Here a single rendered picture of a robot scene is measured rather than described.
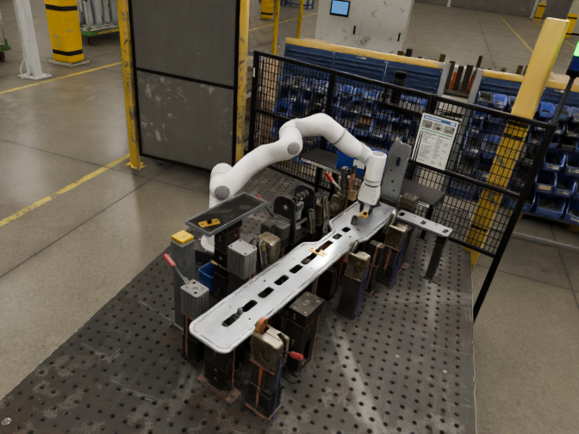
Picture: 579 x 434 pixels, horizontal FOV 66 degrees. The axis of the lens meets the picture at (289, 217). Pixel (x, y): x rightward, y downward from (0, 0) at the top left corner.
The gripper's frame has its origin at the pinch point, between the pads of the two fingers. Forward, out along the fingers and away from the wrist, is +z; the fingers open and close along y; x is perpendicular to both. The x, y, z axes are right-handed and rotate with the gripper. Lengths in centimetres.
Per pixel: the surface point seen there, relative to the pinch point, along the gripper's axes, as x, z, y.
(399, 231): -8.1, -0.5, 22.3
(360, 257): -42.9, -1.3, 19.1
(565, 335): 122, 103, 120
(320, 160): 37, 0, -51
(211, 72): 106, -11, -214
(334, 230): -25.7, 2.7, -3.4
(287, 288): -77, 3, 5
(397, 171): 26.6, -14.4, 2.7
